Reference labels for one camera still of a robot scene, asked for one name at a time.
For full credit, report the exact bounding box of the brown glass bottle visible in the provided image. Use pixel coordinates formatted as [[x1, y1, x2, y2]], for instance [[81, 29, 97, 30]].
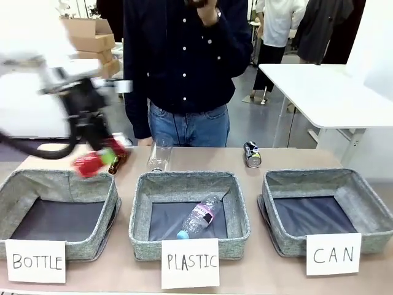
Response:
[[107, 152, 130, 176]]

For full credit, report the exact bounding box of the person's left hand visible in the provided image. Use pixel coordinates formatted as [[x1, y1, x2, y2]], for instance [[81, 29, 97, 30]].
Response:
[[195, 0, 221, 26]]

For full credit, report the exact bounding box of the bystander in white shirt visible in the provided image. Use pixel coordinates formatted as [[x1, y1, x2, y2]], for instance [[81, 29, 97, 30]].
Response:
[[250, 0, 308, 100]]

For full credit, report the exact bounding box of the person's left forearm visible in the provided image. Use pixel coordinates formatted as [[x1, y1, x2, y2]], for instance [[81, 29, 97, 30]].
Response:
[[211, 12, 255, 79]]

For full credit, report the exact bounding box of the small cardboard box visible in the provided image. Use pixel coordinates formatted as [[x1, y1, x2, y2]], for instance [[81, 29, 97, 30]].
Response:
[[100, 58, 121, 79]]

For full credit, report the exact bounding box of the grey fabric basket plastic label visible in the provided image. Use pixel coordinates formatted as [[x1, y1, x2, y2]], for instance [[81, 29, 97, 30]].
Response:
[[128, 170, 251, 262]]

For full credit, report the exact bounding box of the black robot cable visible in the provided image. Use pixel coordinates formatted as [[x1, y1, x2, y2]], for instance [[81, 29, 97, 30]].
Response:
[[0, 118, 85, 160]]

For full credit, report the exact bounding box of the white paper sign BOTTLE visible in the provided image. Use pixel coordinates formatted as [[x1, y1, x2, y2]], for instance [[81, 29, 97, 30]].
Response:
[[4, 238, 67, 285]]

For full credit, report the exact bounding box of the black drink can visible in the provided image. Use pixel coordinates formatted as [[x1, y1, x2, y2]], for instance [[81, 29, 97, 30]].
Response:
[[243, 140, 263, 169]]

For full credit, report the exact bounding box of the closed flat cardboard box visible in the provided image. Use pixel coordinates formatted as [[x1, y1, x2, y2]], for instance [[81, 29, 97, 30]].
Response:
[[76, 48, 114, 65]]

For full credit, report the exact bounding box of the open cardboard box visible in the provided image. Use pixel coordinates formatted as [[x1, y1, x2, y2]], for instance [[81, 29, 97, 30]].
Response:
[[60, 18, 117, 53]]

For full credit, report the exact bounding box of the white table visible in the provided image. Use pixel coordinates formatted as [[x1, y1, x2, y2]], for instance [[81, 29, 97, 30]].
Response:
[[258, 63, 393, 130]]

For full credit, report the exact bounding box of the bystander in dark coat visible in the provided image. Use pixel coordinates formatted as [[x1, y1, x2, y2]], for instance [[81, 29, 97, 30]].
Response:
[[295, 0, 367, 66]]

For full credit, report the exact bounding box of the white paper sign CAN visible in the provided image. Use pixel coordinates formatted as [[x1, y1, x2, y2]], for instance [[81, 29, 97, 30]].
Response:
[[305, 232, 363, 277]]

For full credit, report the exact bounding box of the grey fabric basket can label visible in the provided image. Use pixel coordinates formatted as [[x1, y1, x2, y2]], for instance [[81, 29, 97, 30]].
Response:
[[257, 168, 393, 259]]

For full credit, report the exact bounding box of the person in navy shirt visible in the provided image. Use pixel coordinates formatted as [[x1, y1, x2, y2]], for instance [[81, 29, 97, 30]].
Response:
[[122, 0, 255, 148]]

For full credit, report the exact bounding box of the white table leg frame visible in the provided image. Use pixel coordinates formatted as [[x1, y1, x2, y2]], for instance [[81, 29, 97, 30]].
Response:
[[271, 93, 367, 168]]

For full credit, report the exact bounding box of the person's right forearm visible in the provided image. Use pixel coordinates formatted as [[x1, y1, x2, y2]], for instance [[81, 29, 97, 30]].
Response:
[[123, 73, 154, 140]]

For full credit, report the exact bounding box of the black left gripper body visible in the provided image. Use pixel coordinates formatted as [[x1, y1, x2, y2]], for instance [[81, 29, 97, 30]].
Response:
[[60, 78, 112, 123]]

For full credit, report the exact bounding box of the grey fabric basket bottle label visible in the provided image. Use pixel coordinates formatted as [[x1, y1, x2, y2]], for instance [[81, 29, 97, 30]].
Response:
[[0, 169, 122, 262]]

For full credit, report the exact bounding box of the white paper sign PLASTIC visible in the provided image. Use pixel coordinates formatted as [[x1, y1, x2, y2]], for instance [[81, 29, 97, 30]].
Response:
[[160, 237, 221, 290]]

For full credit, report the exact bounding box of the plastic bottle blue cap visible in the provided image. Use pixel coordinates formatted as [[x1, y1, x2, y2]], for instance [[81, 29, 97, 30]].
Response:
[[176, 193, 223, 240]]

